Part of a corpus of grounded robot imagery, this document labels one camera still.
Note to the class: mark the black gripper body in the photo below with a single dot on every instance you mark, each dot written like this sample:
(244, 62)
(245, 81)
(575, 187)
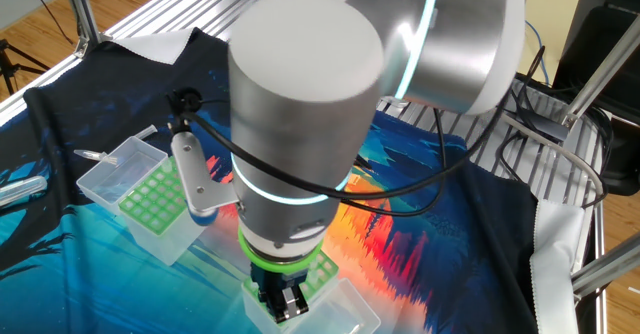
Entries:
(270, 281)

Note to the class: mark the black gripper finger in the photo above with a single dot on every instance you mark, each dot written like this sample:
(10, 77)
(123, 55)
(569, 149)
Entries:
(268, 304)
(292, 304)

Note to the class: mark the clear box green tip rack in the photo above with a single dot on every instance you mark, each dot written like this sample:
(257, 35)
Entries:
(170, 246)
(345, 314)

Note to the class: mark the clear large pipette tip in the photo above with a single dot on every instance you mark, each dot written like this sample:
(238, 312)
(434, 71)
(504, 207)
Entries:
(320, 281)
(166, 166)
(314, 269)

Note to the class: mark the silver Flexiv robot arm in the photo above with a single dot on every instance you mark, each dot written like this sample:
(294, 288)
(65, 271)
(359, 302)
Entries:
(300, 99)

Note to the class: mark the printed sunset landscape cloth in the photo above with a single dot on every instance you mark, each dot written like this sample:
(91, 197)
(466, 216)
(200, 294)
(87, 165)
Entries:
(425, 249)

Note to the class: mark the slim blue-capped conical tube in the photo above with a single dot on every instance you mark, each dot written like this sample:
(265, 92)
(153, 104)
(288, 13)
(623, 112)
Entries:
(100, 158)

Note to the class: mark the black tripod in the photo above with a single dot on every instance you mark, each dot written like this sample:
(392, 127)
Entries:
(6, 69)

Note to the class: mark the black office chair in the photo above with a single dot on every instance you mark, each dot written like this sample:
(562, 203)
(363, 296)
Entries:
(585, 34)

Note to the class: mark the wrist camera on silver bracket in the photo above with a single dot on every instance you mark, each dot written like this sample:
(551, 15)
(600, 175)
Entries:
(197, 184)

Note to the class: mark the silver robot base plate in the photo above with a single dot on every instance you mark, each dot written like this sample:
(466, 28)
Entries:
(395, 108)

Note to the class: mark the aluminium frame beam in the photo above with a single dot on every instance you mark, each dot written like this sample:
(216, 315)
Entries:
(610, 264)

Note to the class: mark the slanted aluminium frame post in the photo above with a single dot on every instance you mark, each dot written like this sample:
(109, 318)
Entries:
(600, 69)

